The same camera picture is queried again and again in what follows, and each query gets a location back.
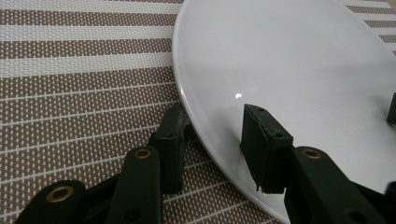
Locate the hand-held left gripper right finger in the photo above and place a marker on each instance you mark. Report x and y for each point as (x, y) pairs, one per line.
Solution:
(264, 149)

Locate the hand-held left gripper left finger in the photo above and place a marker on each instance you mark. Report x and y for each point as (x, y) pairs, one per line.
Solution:
(171, 146)

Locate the white round plate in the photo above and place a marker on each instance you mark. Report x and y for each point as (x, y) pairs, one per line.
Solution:
(280, 68)

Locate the striped woven placemat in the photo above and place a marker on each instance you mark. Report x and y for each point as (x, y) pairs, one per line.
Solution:
(84, 87)

